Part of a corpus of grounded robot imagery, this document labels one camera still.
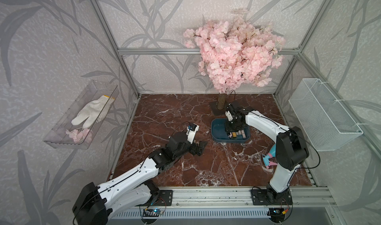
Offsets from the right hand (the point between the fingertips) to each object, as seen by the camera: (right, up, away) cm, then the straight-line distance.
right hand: (226, 128), depth 92 cm
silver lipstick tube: (+12, -4, +4) cm, 14 cm away
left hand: (-16, -3, -16) cm, 22 cm away
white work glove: (-65, +11, -25) cm, 70 cm away
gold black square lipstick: (+6, -4, +4) cm, 8 cm away
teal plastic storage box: (-4, -3, 0) cm, 5 cm away
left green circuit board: (-38, -37, -21) cm, 57 cm away
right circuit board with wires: (+21, -38, -21) cm, 49 cm away
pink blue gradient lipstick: (+3, -5, +2) cm, 6 cm away
